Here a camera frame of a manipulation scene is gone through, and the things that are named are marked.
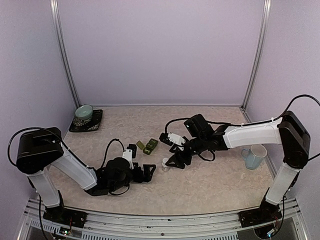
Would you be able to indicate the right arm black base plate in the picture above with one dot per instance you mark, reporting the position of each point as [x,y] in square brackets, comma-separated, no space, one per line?
[257,216]

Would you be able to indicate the light green ceramic bowl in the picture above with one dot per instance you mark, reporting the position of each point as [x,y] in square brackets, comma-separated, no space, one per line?
[84,112]

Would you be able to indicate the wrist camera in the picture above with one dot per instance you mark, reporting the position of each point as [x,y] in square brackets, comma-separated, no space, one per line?
[129,154]
[171,139]

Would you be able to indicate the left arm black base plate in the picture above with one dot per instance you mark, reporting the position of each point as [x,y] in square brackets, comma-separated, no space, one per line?
[69,217]

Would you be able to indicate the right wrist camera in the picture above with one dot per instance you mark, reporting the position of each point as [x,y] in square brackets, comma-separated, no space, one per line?
[171,139]

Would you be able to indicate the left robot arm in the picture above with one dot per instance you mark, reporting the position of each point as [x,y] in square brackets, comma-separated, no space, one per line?
[41,148]

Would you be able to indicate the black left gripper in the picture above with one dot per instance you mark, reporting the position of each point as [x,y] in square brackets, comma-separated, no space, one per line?
[147,176]

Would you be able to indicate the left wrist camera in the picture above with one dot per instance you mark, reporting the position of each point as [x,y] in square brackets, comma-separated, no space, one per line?
[129,154]

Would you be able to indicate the right aluminium corner post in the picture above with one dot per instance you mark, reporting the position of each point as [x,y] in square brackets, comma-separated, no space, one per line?
[267,4]

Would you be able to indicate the light blue mug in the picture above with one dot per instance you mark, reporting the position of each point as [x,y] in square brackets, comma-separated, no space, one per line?
[253,156]

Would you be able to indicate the aluminium front rail frame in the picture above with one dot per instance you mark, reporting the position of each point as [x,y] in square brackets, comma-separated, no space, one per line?
[112,226]

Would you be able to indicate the white pill bottle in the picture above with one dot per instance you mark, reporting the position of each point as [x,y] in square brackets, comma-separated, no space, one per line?
[165,168]

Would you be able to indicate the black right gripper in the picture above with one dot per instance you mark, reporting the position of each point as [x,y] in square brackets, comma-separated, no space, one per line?
[180,164]

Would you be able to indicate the green pill organizer box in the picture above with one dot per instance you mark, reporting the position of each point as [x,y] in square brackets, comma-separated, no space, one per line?
[149,147]

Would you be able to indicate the black patterned tray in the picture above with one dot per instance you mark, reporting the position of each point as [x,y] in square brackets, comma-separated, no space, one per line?
[90,125]

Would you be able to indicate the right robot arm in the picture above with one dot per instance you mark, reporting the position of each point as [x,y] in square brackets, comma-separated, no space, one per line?
[285,130]

